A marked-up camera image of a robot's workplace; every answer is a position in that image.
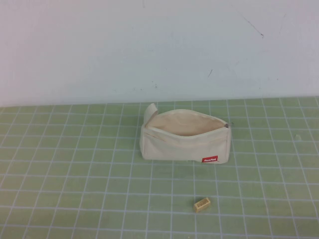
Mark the small beige eraser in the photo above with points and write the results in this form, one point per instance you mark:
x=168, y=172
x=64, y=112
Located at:
x=202, y=205

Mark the cream canvas pencil case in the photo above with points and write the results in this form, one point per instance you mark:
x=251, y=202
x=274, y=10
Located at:
x=174, y=149

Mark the green grid cutting mat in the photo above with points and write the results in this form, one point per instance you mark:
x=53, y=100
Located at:
x=74, y=186

